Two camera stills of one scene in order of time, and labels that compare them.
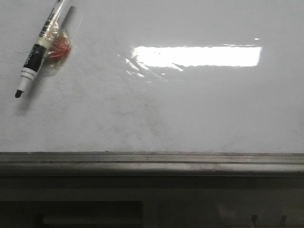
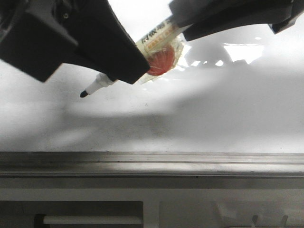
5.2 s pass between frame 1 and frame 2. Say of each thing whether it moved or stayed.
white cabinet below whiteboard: stayed
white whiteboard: stayed
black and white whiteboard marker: moved
